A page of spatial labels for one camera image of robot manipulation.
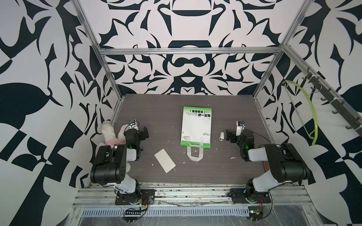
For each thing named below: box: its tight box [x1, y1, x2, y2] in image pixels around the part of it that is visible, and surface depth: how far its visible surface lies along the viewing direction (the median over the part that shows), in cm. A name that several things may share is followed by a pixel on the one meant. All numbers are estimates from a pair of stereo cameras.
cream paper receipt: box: [154, 148, 177, 174], surface depth 89 cm
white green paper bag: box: [180, 106, 212, 162], surface depth 96 cm
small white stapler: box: [218, 131, 225, 142], surface depth 96 cm
